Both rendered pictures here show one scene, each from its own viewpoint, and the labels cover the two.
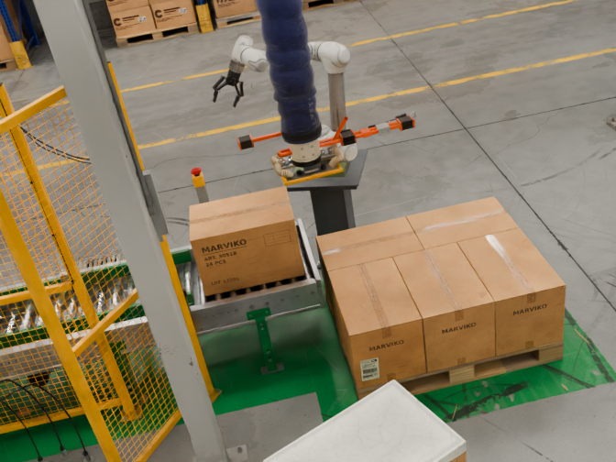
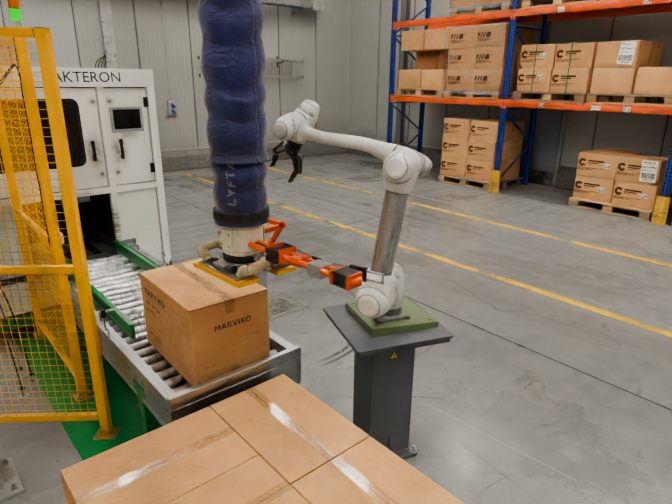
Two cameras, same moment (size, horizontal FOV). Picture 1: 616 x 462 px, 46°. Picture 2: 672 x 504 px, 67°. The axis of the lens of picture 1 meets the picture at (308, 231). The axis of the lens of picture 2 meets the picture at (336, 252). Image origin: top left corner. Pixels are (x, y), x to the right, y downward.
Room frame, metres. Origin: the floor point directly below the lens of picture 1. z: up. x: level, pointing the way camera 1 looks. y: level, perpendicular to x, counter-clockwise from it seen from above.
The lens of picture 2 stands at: (2.77, -1.91, 1.90)
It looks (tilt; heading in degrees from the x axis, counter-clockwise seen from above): 19 degrees down; 53
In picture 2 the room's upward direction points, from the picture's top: 1 degrees clockwise
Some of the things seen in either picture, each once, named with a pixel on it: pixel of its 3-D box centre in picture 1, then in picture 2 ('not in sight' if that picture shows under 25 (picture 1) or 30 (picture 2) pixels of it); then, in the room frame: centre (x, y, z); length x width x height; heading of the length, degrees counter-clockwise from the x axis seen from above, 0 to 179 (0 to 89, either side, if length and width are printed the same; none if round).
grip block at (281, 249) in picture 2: (346, 137); (280, 253); (3.71, -0.31, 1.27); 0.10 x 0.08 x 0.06; 8
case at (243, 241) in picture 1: (247, 240); (203, 316); (3.65, 0.37, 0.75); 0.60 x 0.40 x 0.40; 93
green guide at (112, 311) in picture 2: (54, 333); (81, 288); (3.28, 1.52, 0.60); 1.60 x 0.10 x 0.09; 94
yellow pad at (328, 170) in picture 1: (311, 171); (224, 268); (3.58, -0.08, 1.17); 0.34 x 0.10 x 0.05; 98
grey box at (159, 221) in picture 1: (137, 206); not in sight; (2.70, 0.69, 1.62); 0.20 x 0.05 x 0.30; 94
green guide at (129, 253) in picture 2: (65, 279); (160, 269); (3.82, 1.56, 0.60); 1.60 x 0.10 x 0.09; 94
